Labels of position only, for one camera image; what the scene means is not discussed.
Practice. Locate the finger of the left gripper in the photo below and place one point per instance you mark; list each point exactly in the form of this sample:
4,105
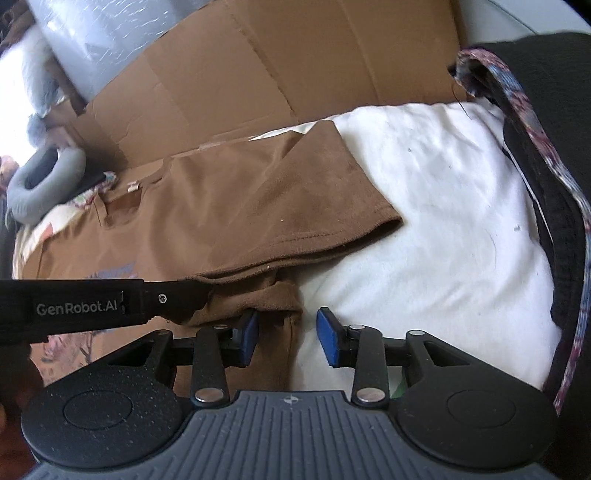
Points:
175,301

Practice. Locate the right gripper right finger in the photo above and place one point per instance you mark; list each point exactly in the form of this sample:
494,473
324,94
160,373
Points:
361,348

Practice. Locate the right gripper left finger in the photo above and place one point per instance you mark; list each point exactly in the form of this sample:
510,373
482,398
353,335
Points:
215,349

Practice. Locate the brown printed t-shirt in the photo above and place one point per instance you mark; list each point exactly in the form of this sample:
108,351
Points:
240,217

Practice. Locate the person's left hand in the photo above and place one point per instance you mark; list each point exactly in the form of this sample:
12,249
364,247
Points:
20,381

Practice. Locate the grey neck pillow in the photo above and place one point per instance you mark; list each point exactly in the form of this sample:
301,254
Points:
46,180

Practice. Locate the floral folded cloth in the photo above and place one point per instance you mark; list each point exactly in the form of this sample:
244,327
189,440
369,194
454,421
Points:
90,187

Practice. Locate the cream bear print bedsheet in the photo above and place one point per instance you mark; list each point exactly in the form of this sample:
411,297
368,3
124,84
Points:
465,265

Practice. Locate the small teddy bear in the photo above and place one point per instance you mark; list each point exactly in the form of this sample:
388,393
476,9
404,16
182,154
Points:
8,168

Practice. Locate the white pillow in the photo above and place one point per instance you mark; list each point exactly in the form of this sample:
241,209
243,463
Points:
28,91

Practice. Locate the brown cardboard sheet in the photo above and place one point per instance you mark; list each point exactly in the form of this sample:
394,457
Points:
234,69

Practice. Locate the leopard print cloth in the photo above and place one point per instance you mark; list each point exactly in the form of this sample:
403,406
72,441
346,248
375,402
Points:
554,184

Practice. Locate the black folded garment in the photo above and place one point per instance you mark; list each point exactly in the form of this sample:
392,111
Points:
554,184

